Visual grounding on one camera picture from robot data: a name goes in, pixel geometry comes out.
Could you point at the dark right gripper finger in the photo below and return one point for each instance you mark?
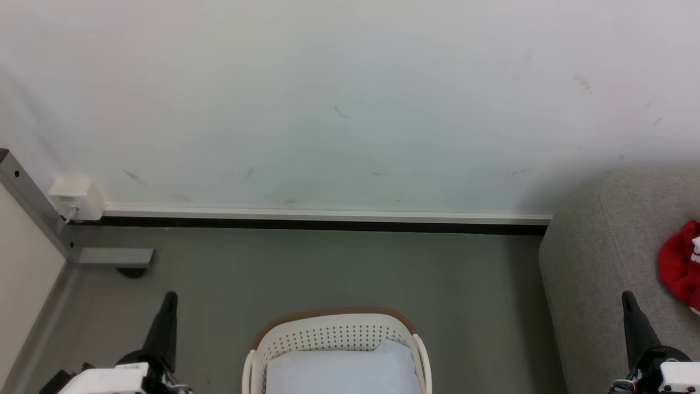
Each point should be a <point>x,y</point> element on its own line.
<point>640,334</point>

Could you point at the grey metal post foot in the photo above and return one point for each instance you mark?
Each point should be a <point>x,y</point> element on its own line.
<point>115,256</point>

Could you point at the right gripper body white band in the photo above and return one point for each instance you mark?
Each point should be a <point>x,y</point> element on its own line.
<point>672,377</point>

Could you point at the white perforated laundry basket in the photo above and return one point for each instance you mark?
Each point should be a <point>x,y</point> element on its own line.
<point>328,331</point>

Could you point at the pale blue cloth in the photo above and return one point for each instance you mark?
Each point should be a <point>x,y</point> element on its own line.
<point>344,372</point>

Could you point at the grey metal partition post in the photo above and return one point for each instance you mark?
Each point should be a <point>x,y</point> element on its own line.
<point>30,202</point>

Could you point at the grey fabric sofa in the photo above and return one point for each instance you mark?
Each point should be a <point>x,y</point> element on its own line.
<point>601,273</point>

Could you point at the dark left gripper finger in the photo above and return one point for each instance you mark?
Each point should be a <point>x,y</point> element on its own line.
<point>164,328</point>

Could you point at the red basketball jersey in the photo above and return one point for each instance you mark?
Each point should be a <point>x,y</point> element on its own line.
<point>681,268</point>

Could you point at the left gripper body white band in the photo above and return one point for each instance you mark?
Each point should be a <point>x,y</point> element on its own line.
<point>109,380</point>

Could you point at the white wall power adapter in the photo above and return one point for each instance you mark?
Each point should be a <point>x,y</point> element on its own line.
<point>76,196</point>

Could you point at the white and black baseboard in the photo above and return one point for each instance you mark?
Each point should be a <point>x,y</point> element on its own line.
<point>328,219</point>

